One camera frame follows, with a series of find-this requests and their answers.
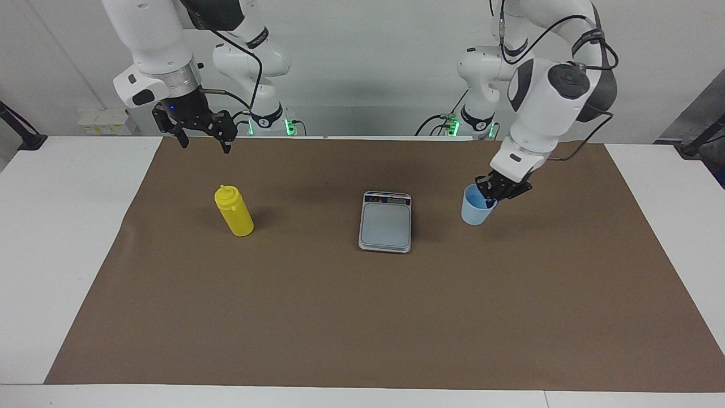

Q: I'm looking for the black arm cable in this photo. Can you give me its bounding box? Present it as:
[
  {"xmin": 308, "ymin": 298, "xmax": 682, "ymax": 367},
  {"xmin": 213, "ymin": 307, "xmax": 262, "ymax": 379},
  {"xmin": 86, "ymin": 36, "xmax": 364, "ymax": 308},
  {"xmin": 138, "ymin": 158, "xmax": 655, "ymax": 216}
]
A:
[
  {"xmin": 489, "ymin": 0, "xmax": 620, "ymax": 163},
  {"xmin": 200, "ymin": 28, "xmax": 265, "ymax": 115}
]

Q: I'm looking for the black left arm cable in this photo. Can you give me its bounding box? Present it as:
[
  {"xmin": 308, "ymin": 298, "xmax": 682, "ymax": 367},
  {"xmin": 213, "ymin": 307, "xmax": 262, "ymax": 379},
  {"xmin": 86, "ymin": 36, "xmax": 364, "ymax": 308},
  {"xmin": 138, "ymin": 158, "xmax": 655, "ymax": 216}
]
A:
[{"xmin": 489, "ymin": 0, "xmax": 620, "ymax": 163}]

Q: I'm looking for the black base cable bundle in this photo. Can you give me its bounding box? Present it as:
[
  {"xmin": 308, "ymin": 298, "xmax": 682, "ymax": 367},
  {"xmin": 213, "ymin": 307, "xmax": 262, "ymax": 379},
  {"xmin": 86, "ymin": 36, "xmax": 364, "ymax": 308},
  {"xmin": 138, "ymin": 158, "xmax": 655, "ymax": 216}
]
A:
[{"xmin": 415, "ymin": 88, "xmax": 471, "ymax": 137}]

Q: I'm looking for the light blue plastic cup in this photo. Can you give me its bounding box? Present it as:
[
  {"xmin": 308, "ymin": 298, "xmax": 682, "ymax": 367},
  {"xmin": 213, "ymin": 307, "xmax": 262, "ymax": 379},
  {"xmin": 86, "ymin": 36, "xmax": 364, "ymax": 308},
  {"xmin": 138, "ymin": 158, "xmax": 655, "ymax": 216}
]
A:
[{"xmin": 460, "ymin": 182, "xmax": 500, "ymax": 227}]

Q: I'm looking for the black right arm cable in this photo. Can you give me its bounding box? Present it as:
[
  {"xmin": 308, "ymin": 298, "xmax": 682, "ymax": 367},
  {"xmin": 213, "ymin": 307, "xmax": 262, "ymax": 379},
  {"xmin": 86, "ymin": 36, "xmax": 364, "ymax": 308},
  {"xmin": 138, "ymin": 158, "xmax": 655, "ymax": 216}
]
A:
[{"xmin": 200, "ymin": 28, "xmax": 265, "ymax": 115}]

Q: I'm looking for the brown paper table mat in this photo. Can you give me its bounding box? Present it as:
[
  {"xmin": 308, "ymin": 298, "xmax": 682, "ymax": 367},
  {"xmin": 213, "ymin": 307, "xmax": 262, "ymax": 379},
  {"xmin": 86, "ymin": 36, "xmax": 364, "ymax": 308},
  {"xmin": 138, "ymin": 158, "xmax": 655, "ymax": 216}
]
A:
[{"xmin": 44, "ymin": 136, "xmax": 725, "ymax": 393}]

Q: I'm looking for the yellow squeeze seasoning bottle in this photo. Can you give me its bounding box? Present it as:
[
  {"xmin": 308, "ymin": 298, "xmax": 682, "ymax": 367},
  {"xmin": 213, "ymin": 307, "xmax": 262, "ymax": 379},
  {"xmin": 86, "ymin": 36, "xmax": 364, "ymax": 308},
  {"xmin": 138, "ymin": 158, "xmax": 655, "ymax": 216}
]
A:
[{"xmin": 214, "ymin": 184, "xmax": 255, "ymax": 238}]

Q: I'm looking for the silver digital kitchen scale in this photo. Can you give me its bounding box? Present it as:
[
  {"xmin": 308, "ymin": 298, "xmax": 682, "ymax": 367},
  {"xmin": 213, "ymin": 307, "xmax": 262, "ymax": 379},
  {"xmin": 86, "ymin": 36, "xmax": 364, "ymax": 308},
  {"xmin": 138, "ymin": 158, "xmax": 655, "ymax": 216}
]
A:
[{"xmin": 357, "ymin": 190, "xmax": 413, "ymax": 254}]

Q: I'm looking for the black clamp stand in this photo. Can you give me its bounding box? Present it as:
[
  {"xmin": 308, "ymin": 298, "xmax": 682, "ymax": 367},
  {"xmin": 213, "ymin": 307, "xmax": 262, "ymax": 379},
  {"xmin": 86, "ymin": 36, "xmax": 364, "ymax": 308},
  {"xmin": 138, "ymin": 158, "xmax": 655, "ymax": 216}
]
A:
[
  {"xmin": 679, "ymin": 112, "xmax": 725, "ymax": 159},
  {"xmin": 0, "ymin": 100, "xmax": 49, "ymax": 152}
]

